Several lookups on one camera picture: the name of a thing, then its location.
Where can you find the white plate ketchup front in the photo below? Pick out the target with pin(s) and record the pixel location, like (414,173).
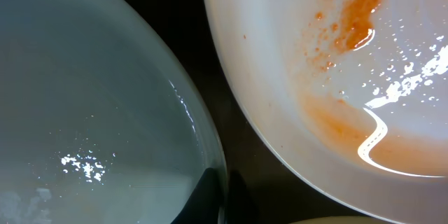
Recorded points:
(342,220)

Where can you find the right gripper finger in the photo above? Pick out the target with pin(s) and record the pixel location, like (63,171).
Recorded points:
(204,202)

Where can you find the white plate ketchup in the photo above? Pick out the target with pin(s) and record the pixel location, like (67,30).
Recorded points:
(100,123)
(351,95)
(342,220)

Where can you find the white plate ketchup back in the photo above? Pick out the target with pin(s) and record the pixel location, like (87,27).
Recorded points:
(351,95)

